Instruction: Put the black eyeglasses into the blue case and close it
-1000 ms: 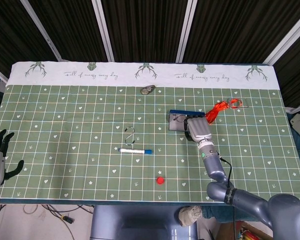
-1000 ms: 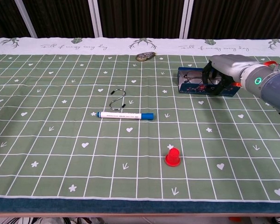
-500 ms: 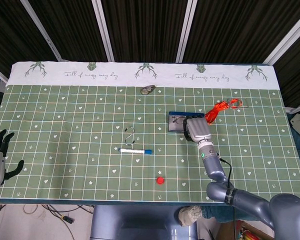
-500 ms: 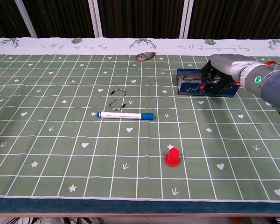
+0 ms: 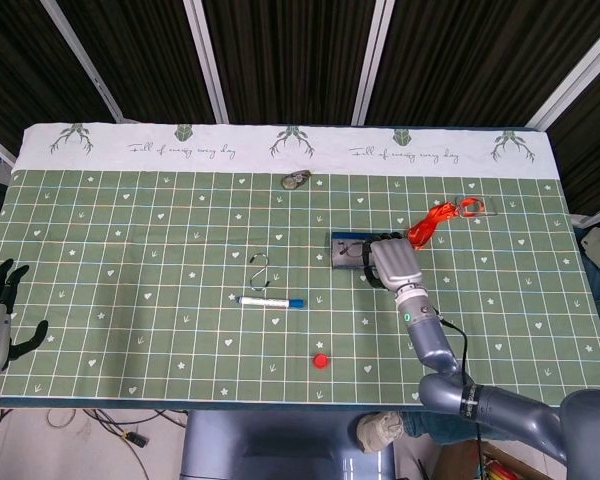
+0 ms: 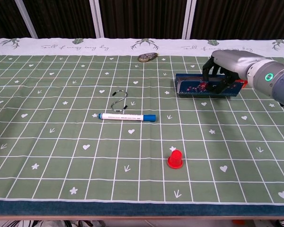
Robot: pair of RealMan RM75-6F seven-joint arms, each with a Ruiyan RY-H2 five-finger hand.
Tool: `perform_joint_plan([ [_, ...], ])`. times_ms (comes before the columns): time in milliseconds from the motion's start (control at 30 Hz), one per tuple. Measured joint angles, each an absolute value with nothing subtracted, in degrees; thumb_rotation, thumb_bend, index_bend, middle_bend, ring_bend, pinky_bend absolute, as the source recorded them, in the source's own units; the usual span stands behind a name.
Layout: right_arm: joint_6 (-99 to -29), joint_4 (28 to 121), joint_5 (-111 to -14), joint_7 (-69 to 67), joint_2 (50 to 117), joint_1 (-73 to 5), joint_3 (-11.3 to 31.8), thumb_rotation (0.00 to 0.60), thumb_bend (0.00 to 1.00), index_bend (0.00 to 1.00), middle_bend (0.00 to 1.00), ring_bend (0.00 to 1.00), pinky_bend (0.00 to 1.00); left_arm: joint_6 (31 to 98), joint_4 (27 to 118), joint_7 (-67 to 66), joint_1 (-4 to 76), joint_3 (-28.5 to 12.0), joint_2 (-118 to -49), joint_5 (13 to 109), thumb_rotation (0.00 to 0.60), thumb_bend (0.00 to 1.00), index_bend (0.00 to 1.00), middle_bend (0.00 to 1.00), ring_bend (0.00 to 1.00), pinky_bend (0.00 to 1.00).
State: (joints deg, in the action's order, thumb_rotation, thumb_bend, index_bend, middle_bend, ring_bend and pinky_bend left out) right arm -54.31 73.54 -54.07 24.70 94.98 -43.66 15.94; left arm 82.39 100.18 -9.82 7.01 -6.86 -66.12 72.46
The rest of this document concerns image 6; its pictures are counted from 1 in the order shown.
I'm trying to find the red bottle cap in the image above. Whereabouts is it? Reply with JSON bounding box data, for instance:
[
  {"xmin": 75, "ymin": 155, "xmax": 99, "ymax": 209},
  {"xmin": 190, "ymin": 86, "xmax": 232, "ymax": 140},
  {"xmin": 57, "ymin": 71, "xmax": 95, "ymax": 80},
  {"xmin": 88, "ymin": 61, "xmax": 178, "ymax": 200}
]
[{"xmin": 167, "ymin": 149, "xmax": 184, "ymax": 170}]

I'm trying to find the white blue marker pen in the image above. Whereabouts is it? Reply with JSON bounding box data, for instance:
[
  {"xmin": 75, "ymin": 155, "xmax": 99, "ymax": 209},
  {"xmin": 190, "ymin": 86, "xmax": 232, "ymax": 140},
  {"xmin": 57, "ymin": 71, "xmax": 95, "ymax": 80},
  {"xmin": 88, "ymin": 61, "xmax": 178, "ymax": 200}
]
[{"xmin": 98, "ymin": 113, "xmax": 157, "ymax": 123}]

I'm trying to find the grey pouch blue edge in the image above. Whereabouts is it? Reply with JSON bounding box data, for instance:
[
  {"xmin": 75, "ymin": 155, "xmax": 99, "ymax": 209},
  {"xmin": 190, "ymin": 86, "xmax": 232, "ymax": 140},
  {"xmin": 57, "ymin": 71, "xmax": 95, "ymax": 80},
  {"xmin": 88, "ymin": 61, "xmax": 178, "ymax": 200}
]
[{"xmin": 175, "ymin": 73, "xmax": 243, "ymax": 99}]

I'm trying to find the white partition post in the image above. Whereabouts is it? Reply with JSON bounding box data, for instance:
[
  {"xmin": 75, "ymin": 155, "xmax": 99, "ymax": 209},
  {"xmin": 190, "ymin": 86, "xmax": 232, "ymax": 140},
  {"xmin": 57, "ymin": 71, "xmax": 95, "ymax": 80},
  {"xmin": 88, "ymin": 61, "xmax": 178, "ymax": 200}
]
[
  {"xmin": 181, "ymin": 0, "xmax": 197, "ymax": 40},
  {"xmin": 14, "ymin": 0, "xmax": 39, "ymax": 39},
  {"xmin": 88, "ymin": 0, "xmax": 104, "ymax": 39}
]

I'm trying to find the metal S hook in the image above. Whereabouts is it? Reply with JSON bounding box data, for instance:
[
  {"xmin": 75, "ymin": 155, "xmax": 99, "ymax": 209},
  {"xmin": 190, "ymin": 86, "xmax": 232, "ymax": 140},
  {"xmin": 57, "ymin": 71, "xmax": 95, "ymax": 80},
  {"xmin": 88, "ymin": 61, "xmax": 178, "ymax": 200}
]
[{"xmin": 110, "ymin": 90, "xmax": 129, "ymax": 113}]

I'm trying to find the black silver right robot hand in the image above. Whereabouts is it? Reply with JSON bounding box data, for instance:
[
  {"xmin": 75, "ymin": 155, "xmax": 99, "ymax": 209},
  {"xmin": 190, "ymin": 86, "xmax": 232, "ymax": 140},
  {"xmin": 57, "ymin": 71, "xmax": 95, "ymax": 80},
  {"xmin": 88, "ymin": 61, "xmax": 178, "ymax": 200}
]
[{"xmin": 202, "ymin": 50, "xmax": 266, "ymax": 94}]

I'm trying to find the green grid tablecloth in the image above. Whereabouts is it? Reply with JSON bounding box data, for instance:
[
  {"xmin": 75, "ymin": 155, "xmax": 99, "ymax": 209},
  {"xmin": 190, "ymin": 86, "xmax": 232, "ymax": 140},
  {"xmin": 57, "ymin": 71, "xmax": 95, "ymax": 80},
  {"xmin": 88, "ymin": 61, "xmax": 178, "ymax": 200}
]
[{"xmin": 0, "ymin": 37, "xmax": 284, "ymax": 218}]

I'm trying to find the orange lanyard strap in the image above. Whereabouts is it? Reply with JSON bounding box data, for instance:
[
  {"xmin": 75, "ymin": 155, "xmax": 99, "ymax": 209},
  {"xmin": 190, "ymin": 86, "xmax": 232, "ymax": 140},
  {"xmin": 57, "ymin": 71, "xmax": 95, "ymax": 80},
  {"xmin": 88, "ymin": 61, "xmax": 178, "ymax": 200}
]
[{"xmin": 236, "ymin": 79, "xmax": 249, "ymax": 89}]

